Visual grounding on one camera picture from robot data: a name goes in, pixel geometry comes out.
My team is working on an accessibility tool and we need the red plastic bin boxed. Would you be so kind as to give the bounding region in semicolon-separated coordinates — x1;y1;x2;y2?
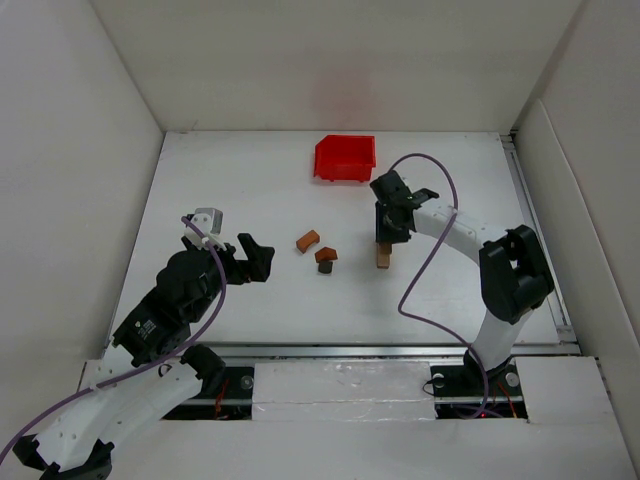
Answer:
313;135;376;182

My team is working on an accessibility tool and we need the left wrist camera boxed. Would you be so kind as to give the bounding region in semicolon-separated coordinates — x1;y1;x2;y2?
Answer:
182;207;226;250

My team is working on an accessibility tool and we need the tan short wood block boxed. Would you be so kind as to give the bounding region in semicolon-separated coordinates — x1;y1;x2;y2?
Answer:
376;243;392;269

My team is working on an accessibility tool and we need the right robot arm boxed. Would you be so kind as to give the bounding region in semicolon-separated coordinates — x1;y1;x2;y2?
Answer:
370;171;555;374

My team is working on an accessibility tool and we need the orange arch wood block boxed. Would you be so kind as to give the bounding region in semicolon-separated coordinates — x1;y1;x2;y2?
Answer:
295;230;320;254

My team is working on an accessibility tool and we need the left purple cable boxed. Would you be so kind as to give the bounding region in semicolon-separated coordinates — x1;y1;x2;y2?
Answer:
0;215;229;480

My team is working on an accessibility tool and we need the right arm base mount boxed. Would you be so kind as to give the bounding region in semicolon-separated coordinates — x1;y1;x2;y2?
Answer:
422;362;528;419

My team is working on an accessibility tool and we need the dark brown small block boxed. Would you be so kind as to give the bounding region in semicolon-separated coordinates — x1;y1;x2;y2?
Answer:
318;260;333;275

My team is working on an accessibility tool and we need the aluminium rail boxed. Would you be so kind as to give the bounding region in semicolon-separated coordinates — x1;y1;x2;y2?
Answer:
499;132;581;346
205;342;582;358

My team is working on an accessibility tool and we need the reddish brown house block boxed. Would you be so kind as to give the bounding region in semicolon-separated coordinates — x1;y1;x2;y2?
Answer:
315;247;338;263

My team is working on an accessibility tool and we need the purple cable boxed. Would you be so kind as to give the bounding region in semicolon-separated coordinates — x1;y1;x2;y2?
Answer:
0;215;229;480
388;152;526;420

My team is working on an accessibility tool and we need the aluminium right rail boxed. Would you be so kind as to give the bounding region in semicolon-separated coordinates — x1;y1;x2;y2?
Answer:
499;132;581;346

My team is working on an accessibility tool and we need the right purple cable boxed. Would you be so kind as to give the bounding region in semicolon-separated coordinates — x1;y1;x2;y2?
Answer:
388;152;526;420

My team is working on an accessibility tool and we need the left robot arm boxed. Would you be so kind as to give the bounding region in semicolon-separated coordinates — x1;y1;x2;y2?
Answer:
4;233;275;479

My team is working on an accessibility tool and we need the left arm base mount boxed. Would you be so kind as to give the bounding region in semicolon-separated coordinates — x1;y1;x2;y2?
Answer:
163;366;254;421

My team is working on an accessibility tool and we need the aluminium front rail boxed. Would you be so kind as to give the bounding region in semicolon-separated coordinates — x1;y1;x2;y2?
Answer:
205;342;582;358

